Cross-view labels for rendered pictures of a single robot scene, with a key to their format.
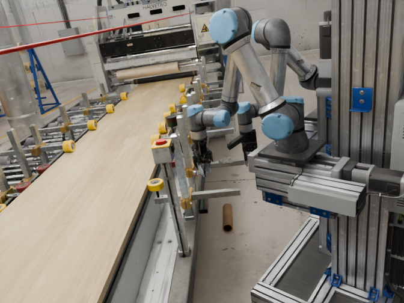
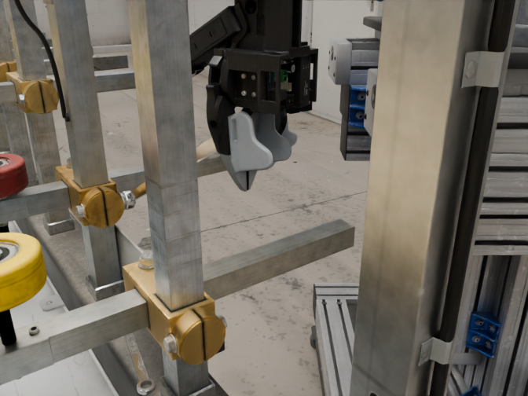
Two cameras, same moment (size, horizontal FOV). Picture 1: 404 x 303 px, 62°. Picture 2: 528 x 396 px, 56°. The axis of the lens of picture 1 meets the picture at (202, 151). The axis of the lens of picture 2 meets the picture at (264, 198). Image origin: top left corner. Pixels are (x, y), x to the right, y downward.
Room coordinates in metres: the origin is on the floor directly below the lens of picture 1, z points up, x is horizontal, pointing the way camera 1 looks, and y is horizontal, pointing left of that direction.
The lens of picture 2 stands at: (1.08, 0.33, 1.11)
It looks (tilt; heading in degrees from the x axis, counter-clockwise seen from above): 23 degrees down; 317
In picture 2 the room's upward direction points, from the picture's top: straight up
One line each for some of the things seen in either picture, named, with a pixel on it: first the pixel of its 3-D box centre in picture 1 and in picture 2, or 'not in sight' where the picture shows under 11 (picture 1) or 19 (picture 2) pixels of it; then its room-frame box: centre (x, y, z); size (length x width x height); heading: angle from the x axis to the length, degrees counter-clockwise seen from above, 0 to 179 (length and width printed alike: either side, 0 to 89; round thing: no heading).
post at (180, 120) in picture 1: (187, 157); (85, 137); (1.69, 0.08, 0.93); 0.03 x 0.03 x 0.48; 83
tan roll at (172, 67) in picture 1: (163, 68); not in sight; (4.34, 0.31, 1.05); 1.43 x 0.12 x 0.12; 83
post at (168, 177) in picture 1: (175, 209); (402, 375); (1.18, 0.15, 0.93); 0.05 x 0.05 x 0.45; 83
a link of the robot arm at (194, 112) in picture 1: (196, 117); not in sight; (1.45, 0.00, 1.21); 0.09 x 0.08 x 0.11; 57
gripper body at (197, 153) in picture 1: (201, 150); (261, 46); (1.45, 0.00, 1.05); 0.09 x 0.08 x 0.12; 13
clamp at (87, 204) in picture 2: (189, 168); (86, 193); (1.71, 0.08, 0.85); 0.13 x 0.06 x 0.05; 173
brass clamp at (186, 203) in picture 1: (187, 198); (171, 306); (1.46, 0.11, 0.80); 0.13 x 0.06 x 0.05; 173
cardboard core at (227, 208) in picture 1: (227, 217); not in sight; (2.36, -0.12, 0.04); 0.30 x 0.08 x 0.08; 173
